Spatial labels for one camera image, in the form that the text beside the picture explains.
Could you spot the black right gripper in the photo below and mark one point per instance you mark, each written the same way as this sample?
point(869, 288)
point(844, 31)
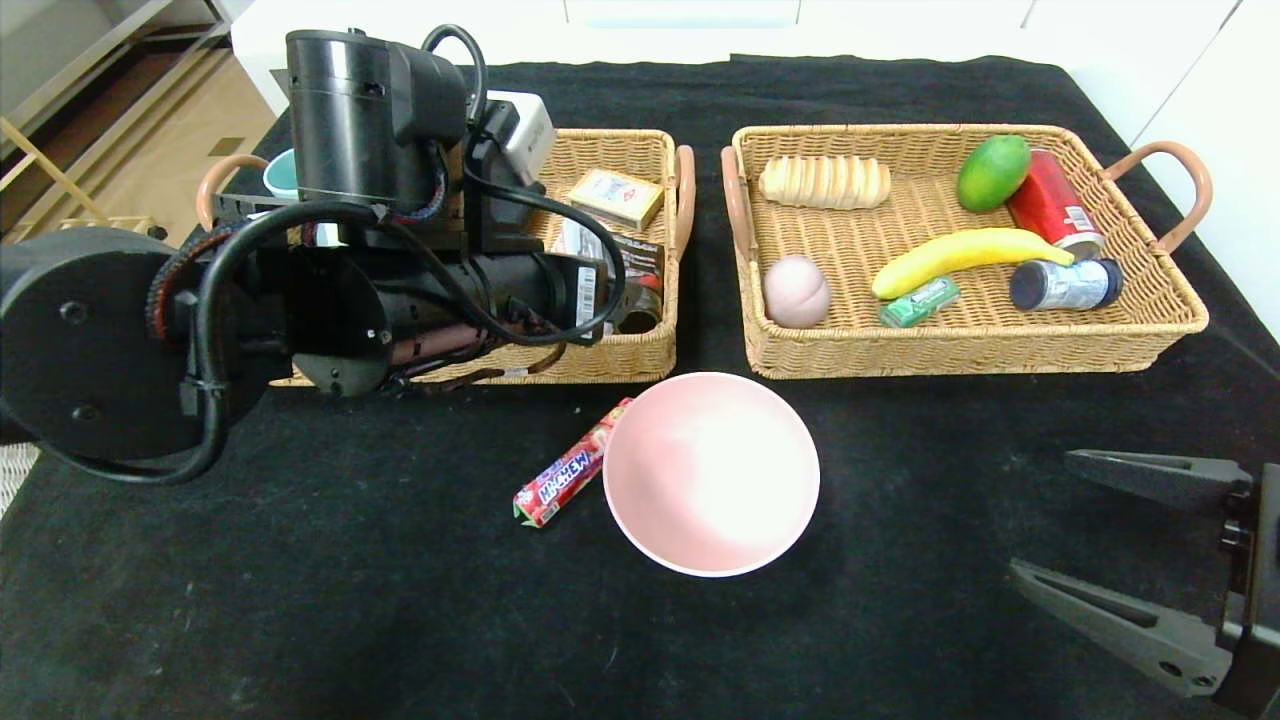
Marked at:
point(1255, 570)

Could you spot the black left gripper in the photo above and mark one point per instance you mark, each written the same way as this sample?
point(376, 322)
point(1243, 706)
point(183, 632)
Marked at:
point(587, 297)

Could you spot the clear plastic cutlery case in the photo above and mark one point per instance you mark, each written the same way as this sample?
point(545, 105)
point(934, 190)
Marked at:
point(578, 238)

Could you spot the red Hi-Chew candy pack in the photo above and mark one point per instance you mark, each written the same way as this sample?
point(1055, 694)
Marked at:
point(570, 475)

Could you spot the pink peach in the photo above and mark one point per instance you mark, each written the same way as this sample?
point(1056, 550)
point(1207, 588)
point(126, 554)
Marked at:
point(797, 292)

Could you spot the pink bowl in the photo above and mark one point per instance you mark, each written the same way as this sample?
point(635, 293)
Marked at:
point(710, 480)

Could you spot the striped bread roll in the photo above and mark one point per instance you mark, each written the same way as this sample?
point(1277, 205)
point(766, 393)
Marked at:
point(825, 182)

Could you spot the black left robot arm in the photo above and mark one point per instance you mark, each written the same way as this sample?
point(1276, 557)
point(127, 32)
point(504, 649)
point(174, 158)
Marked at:
point(80, 330)

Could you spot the black tube red label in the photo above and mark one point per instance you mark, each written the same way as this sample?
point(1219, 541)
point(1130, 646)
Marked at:
point(645, 262)

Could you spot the small yellow card box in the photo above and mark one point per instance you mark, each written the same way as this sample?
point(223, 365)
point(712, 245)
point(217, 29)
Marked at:
point(617, 198)

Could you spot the small silver jar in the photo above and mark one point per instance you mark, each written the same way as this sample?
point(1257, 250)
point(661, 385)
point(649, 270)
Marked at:
point(1068, 285)

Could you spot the white low bench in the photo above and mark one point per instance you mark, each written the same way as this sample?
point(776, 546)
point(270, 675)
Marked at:
point(700, 40)

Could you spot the light blue plastic cup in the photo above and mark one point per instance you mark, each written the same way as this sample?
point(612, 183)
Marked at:
point(278, 178)

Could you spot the green gum pack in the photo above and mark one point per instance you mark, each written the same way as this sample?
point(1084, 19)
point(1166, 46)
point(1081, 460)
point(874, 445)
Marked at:
point(920, 302)

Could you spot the black tablecloth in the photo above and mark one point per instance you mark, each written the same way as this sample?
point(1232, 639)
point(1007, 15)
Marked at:
point(400, 580)

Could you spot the yellow banana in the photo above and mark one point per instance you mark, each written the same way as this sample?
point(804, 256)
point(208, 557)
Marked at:
point(960, 252)

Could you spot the red soda can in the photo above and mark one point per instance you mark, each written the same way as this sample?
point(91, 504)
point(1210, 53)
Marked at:
point(1050, 205)

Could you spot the green mango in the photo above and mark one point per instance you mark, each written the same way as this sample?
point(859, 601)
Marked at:
point(993, 173)

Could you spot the light wooden rack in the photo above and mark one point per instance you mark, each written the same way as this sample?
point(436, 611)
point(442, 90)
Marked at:
point(60, 170)

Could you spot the grey metal shelf frame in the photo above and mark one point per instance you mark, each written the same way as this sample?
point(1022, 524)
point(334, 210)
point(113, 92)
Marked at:
point(100, 60)

